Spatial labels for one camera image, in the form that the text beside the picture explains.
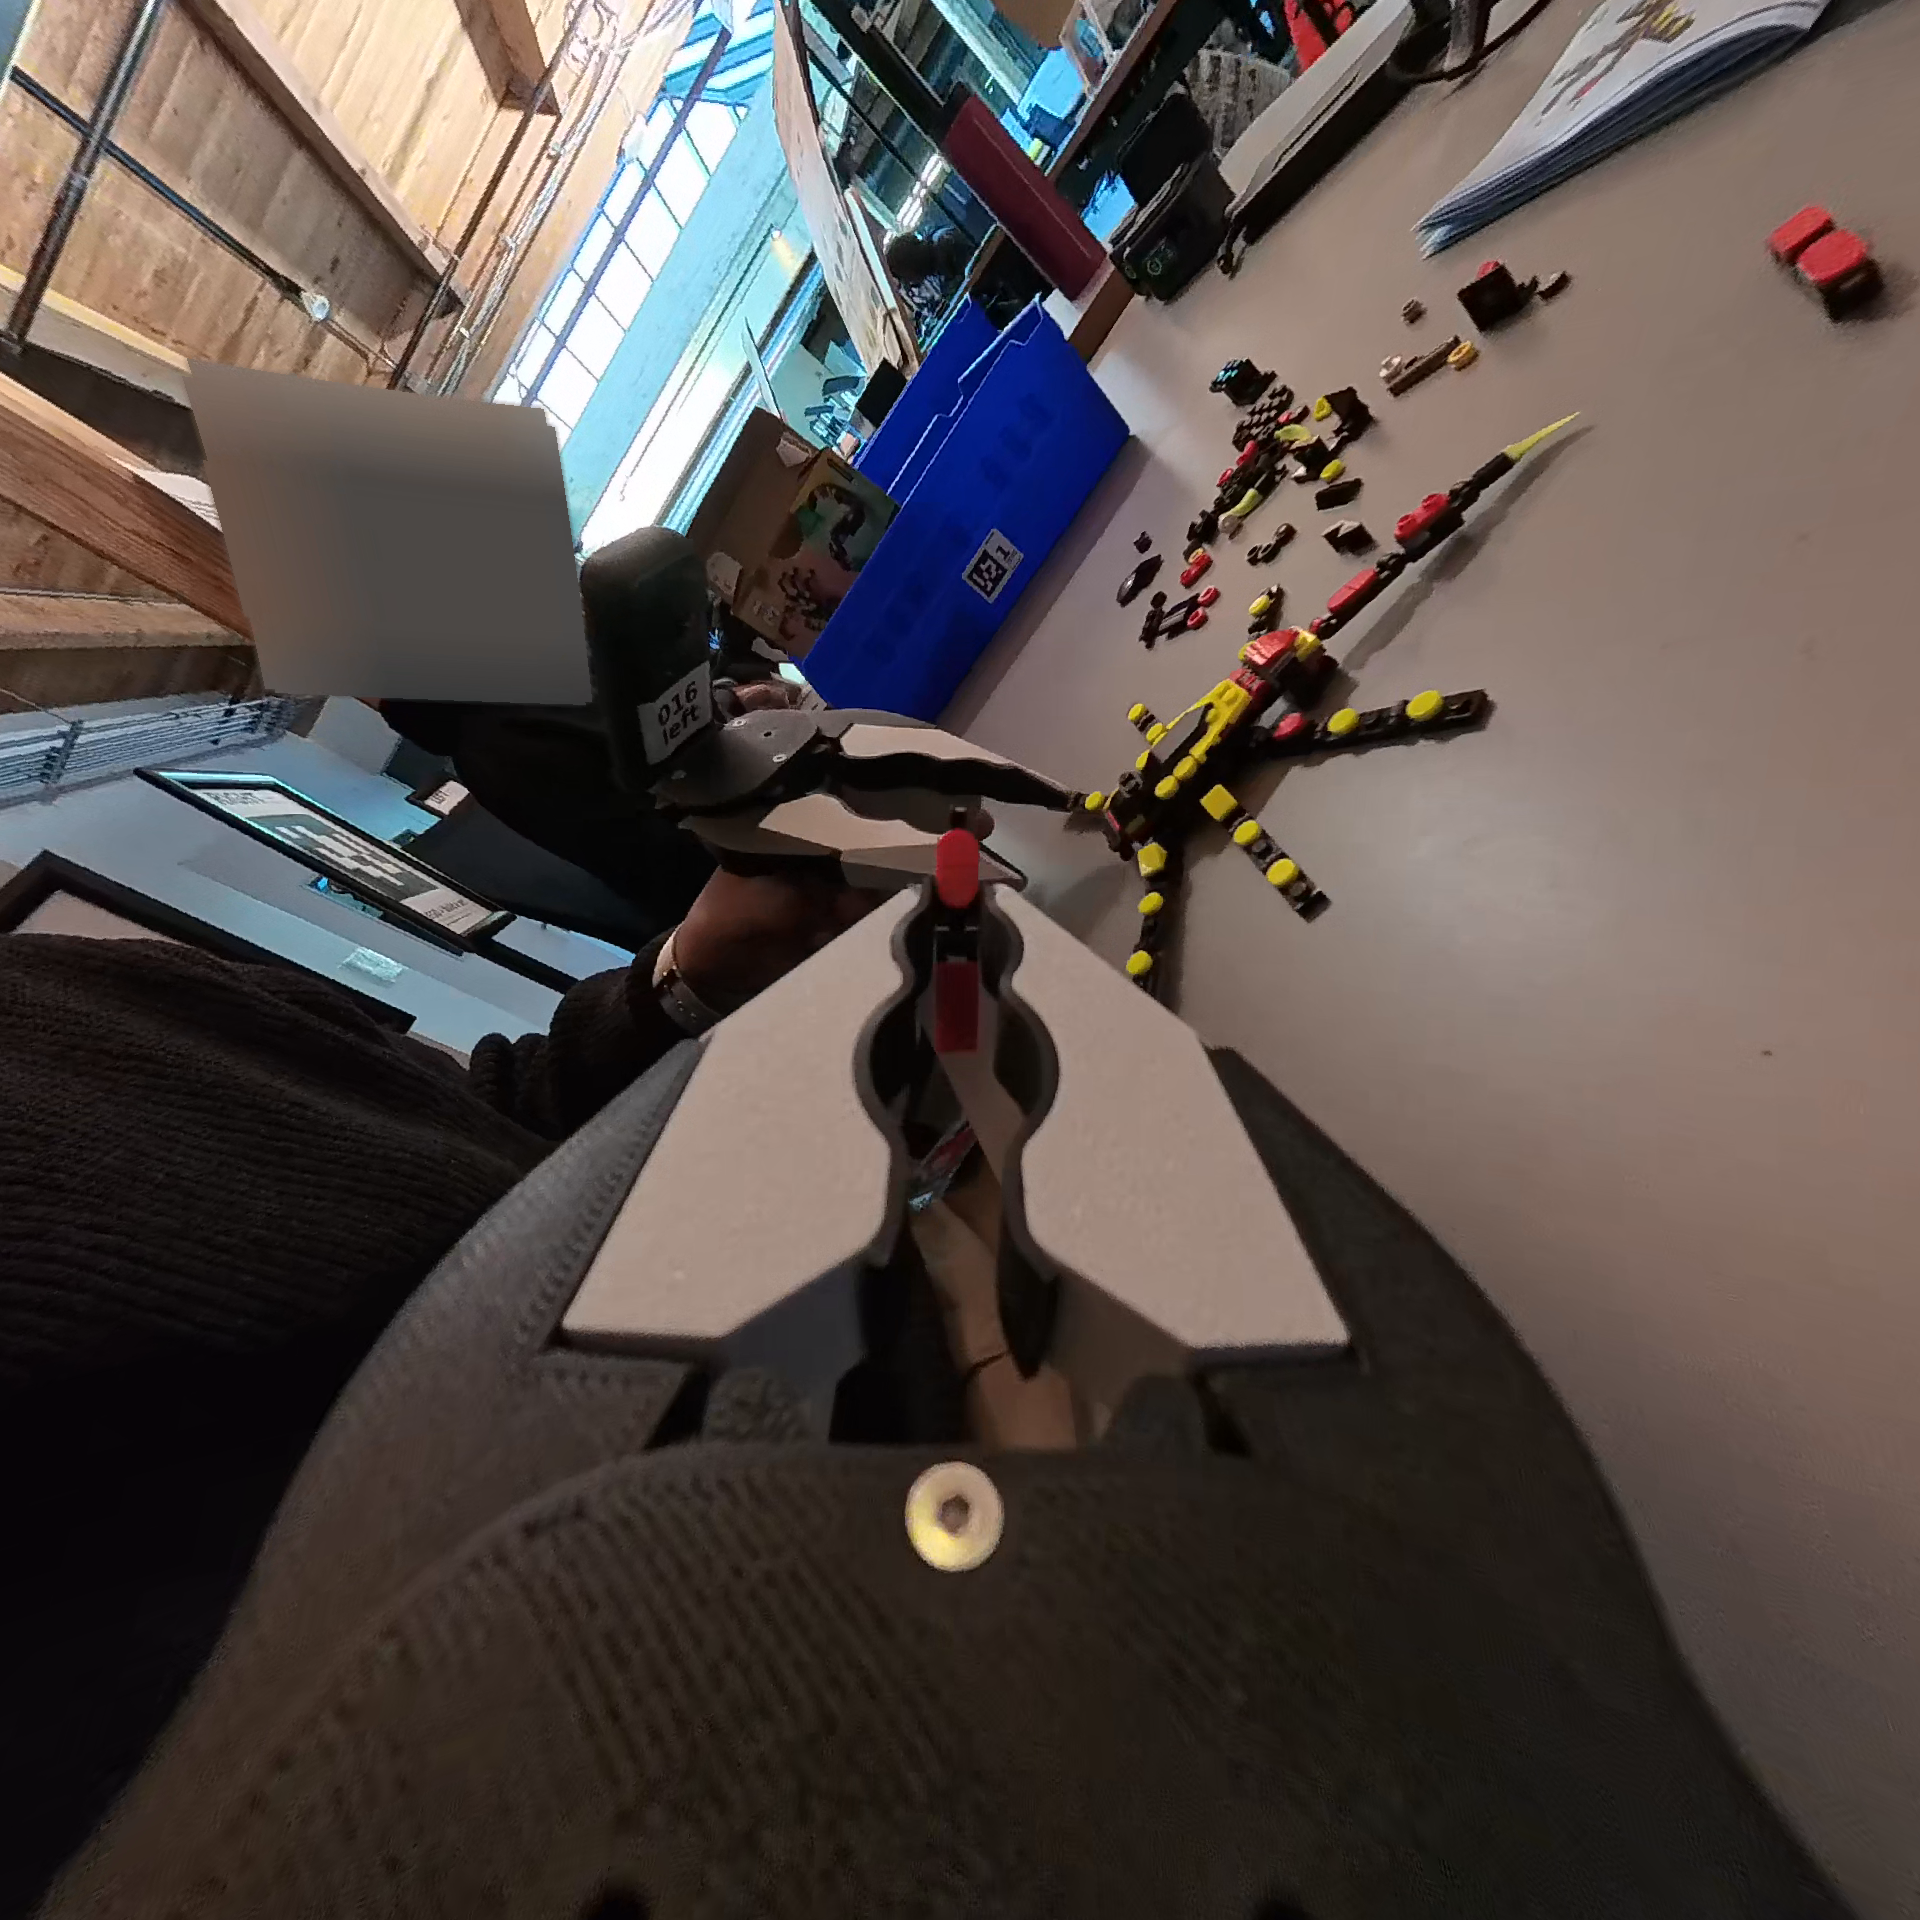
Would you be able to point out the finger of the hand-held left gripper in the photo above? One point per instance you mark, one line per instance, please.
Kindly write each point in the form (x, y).
(945, 758)
(839, 827)

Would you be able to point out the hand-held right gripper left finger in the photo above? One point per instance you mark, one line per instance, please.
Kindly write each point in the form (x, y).
(734, 1200)

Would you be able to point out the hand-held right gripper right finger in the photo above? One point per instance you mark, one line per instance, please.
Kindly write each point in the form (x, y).
(1171, 1200)

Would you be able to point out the black yellow lego scorpion model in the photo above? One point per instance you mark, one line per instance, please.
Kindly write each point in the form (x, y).
(1200, 751)

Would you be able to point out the person's left forearm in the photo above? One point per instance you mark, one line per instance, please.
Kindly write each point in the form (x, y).
(586, 1036)

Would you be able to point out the cardboard lego box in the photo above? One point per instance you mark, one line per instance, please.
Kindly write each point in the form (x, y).
(795, 524)

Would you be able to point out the pile of loose lego pieces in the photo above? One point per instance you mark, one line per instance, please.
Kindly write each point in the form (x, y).
(1277, 452)

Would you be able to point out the lego instruction booklet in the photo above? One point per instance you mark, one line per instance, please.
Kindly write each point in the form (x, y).
(1622, 107)

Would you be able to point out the red lego brick block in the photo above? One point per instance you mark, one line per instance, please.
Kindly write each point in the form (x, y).
(1822, 263)

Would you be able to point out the person's left hand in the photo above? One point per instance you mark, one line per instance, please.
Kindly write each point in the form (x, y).
(781, 931)

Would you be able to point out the plastic bag with red label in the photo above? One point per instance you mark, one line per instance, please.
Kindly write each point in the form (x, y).
(937, 1166)

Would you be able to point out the silver wristwatch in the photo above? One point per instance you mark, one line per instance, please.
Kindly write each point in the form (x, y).
(682, 990)

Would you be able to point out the blue plastic bin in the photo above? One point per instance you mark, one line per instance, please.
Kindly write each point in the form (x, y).
(975, 495)

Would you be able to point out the black framed board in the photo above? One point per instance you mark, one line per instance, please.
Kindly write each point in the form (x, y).
(329, 856)

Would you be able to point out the person's black sweater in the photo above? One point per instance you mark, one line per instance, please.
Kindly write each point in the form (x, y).
(224, 1277)

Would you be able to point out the wooden beam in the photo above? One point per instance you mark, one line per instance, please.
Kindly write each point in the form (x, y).
(105, 495)

